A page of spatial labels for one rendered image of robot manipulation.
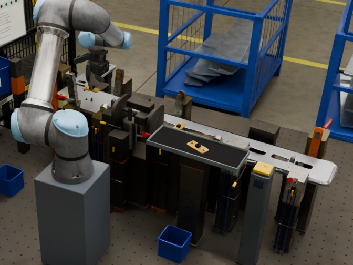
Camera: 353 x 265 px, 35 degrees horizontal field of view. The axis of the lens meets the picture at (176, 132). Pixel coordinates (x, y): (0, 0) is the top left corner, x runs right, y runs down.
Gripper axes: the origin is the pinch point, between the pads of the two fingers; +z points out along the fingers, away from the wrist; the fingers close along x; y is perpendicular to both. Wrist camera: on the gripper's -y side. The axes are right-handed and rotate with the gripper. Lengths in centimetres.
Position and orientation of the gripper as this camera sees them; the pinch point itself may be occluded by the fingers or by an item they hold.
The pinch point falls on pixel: (91, 85)
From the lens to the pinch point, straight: 268.0
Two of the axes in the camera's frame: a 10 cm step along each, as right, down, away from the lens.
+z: -1.0, 8.4, 5.3
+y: 8.9, 3.1, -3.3
